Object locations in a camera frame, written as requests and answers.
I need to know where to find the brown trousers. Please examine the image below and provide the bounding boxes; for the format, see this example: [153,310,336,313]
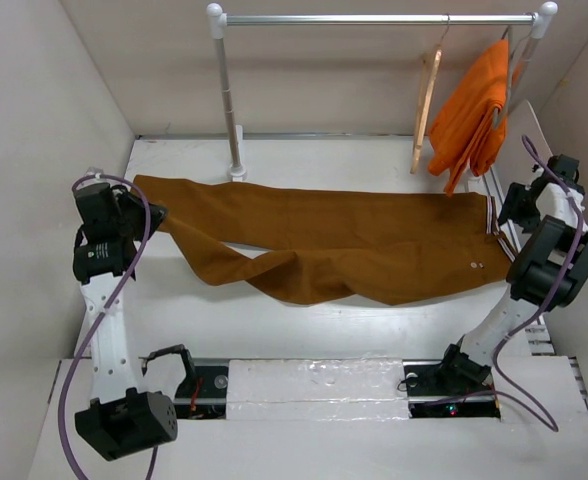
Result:
[134,175,515,306]

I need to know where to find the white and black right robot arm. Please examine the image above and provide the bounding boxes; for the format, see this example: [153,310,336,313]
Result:
[436,155,588,394]

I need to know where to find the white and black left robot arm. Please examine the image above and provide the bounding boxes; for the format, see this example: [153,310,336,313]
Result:
[72,175,177,461]

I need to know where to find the empty wooden hanger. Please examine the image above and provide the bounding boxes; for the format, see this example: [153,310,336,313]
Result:
[410,14,450,174]

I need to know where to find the orange hanging garment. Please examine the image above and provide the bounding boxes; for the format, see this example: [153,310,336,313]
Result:
[428,39,509,196]

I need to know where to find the white and metal clothes rack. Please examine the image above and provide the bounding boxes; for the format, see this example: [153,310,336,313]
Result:
[205,1,559,194]

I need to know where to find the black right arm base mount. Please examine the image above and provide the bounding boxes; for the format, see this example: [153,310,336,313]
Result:
[397,344,500,419]

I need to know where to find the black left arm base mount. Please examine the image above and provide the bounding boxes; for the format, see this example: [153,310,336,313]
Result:
[141,344,229,420]

